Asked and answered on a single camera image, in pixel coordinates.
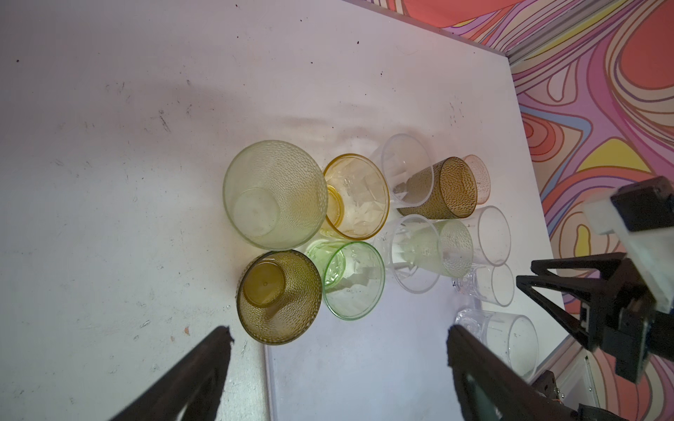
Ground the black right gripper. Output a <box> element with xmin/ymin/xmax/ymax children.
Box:
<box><xmin>516</xmin><ymin>253</ymin><xmax>673</xmax><ymax>383</ymax></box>

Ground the small clear cup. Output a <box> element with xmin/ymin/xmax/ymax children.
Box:
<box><xmin>452</xmin><ymin>264</ymin><xmax>515</xmax><ymax>307</ymax></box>

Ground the lavender tray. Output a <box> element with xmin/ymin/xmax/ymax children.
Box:
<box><xmin>262</xmin><ymin>283</ymin><xmax>533</xmax><ymax>421</ymax></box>

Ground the clear cup front row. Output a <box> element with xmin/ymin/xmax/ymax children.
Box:
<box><xmin>372</xmin><ymin>215</ymin><xmax>441</xmax><ymax>295</ymax></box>

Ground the pale yellow textured cup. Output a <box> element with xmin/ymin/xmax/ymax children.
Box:
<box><xmin>223</xmin><ymin>140</ymin><xmax>328</xmax><ymax>251</ymax></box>

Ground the pale green textured cup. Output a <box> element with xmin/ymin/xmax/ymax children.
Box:
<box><xmin>414</xmin><ymin>219</ymin><xmax>474</xmax><ymax>278</ymax></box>

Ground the pink cup back row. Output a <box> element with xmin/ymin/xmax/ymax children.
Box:
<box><xmin>463</xmin><ymin>154</ymin><xmax>491</xmax><ymax>205</ymax></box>

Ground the clear cup back row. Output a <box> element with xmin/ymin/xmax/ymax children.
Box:
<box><xmin>369</xmin><ymin>133</ymin><xmax>435</xmax><ymax>208</ymax></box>

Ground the clear cup row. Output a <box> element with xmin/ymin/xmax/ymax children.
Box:
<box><xmin>369</xmin><ymin>133</ymin><xmax>435</xmax><ymax>208</ymax></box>
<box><xmin>372</xmin><ymin>215</ymin><xmax>441</xmax><ymax>295</ymax></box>

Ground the brown olive textured cup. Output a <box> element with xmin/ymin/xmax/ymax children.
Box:
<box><xmin>398</xmin><ymin>156</ymin><xmax>477</xmax><ymax>219</ymax></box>

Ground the large clear cup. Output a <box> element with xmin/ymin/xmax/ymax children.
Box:
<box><xmin>455</xmin><ymin>308</ymin><xmax>539</xmax><ymax>381</ymax></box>

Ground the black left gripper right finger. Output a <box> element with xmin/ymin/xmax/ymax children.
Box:
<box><xmin>447</xmin><ymin>326</ymin><xmax>579</xmax><ymax>420</ymax></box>

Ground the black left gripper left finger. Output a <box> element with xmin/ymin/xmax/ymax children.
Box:
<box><xmin>114</xmin><ymin>326</ymin><xmax>233</xmax><ymax>420</ymax></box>

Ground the amber yellow cup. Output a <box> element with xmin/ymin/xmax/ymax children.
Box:
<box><xmin>319</xmin><ymin>154</ymin><xmax>391</xmax><ymax>241</ymax></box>

